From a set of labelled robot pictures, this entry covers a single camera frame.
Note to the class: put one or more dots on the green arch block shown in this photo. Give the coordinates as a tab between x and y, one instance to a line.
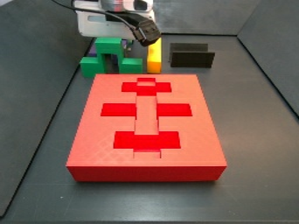
109	51

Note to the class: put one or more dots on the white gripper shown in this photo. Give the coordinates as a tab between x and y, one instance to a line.
132	19

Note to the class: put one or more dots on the purple U-shaped block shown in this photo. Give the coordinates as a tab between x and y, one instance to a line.
92	51

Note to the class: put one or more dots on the yellow long bar block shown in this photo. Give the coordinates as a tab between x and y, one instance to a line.
153	58

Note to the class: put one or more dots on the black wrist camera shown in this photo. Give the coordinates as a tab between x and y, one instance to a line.
147	33

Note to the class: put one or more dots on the red slotted board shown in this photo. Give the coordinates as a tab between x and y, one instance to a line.
145	131

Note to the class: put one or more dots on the black angled fixture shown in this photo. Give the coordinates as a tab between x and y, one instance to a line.
189	55

